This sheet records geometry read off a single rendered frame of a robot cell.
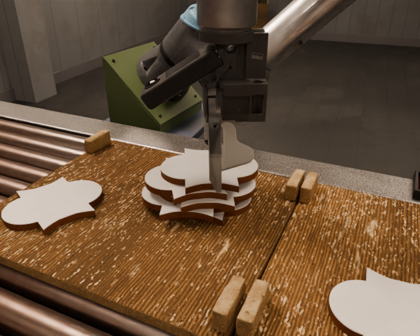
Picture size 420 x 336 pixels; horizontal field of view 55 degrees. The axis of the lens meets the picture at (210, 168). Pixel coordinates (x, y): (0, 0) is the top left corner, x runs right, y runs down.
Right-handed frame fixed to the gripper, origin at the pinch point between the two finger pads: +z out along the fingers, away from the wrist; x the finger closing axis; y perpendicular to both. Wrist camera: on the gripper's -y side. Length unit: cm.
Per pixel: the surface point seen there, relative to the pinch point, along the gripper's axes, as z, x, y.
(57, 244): 5.2, -10.1, -20.7
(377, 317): 4.0, -25.4, 15.3
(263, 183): 5.2, 3.8, 9.2
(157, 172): 0.6, 0.3, -8.0
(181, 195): 0.6, -6.5, -4.4
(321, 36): 93, 616, 223
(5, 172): 7.9, 15.3, -37.4
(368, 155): 99, 196, 126
